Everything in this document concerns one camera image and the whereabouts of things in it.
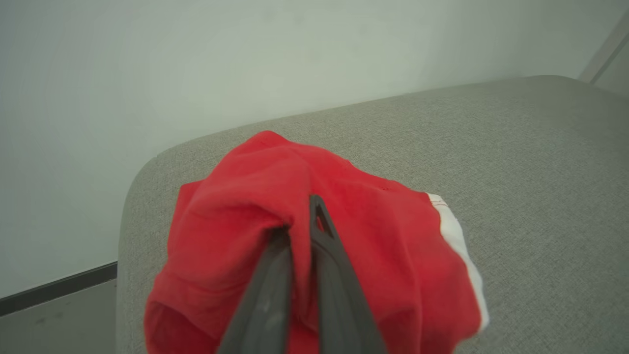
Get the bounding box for black baseboard strip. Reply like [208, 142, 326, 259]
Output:
[0, 262, 118, 318]

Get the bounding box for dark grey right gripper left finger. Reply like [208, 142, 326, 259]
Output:
[216, 226, 295, 354]

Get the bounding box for grey wall corner strip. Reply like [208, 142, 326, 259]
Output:
[579, 10, 629, 85]

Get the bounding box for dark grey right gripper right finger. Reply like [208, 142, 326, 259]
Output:
[309, 194, 389, 354]

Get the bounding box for grey fabric sofa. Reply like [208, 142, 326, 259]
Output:
[115, 75, 629, 354]

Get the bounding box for red and white garment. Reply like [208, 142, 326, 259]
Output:
[143, 130, 490, 354]

